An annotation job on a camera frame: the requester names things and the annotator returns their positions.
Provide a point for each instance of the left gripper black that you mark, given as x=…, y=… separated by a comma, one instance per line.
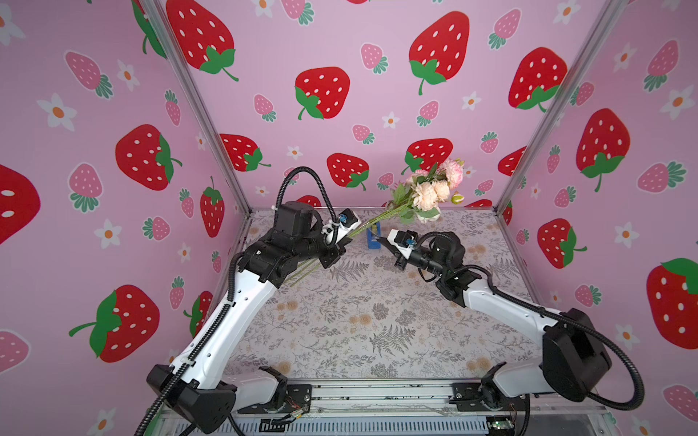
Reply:
x=331, y=255

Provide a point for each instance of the blue tape dispenser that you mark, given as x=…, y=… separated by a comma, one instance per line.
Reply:
x=372, y=234

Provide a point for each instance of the pink flower bouquet green stems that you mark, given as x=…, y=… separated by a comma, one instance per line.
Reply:
x=419, y=197

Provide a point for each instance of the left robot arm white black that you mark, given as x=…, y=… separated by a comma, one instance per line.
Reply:
x=192, y=385

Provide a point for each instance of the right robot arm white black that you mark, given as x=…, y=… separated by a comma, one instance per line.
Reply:
x=575, y=357

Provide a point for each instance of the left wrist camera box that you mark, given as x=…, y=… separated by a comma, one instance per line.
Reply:
x=333, y=232

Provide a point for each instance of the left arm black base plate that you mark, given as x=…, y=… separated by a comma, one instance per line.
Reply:
x=288, y=398

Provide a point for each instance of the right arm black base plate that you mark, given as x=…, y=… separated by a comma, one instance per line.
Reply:
x=473, y=397

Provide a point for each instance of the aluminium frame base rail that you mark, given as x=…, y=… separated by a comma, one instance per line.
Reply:
x=414, y=407

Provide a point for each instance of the right aluminium corner post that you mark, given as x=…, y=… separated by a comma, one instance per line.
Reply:
x=599, y=32

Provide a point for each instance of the aluminium corner post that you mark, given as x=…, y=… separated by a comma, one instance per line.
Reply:
x=196, y=41
x=599, y=32

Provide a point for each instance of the left aluminium corner post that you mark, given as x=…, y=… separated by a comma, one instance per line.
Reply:
x=196, y=41

